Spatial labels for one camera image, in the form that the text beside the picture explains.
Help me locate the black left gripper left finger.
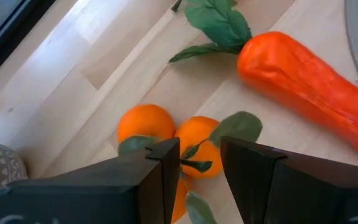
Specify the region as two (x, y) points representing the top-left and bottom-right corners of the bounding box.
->
(0, 137), (181, 224)

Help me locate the tangerine cluster with leaves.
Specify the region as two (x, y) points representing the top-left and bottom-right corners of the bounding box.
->
(116, 103), (263, 224)

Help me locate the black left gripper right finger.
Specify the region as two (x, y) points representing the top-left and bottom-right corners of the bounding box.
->
(220, 136), (358, 224)

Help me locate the orange carrot with green leaves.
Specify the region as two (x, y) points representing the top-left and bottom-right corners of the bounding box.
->
(168, 0), (358, 166)

